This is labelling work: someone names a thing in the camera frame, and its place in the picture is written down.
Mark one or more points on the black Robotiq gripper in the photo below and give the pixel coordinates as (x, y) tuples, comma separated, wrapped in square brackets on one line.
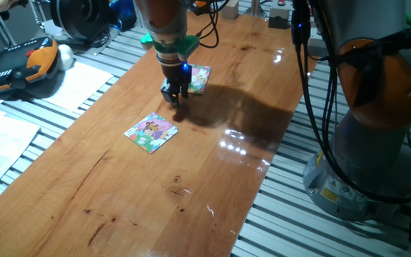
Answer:
[(175, 71)]

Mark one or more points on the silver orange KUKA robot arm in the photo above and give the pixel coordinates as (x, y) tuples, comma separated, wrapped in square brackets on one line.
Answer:
[(369, 150)]

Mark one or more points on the butterfly puzzle tray board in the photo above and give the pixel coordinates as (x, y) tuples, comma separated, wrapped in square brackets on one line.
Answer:
[(200, 78)]

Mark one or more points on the assembled butterfly jigsaw puzzle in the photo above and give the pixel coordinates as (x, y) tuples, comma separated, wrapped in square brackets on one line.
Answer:
[(148, 137)]

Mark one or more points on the orange round object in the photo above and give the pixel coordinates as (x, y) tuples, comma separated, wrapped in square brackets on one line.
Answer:
[(201, 3)]

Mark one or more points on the blue plastic object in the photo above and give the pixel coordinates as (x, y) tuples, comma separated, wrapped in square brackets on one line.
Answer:
[(125, 12)]

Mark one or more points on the beige small box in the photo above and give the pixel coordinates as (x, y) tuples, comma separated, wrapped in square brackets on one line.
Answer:
[(230, 10)]

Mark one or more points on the white round ball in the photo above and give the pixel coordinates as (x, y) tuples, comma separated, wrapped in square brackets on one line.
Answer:
[(65, 57)]

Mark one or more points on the black round device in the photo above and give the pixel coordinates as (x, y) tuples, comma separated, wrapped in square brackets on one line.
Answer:
[(80, 18)]

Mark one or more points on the grey emergency stop box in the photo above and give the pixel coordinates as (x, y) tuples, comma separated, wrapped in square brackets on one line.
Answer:
[(279, 19)]

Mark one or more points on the black connector blue light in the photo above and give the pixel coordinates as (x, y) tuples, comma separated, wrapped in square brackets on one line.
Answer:
[(300, 21)]

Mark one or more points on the white small box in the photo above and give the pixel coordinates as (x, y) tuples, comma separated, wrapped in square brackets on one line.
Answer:
[(316, 44)]

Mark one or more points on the black orange teach pendant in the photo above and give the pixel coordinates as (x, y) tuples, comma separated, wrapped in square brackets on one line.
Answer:
[(13, 71)]

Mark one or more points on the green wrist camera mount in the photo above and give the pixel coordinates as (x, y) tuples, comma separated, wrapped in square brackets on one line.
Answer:
[(187, 44)]

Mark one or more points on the metal post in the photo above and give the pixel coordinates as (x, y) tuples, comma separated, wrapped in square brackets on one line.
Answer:
[(255, 7)]

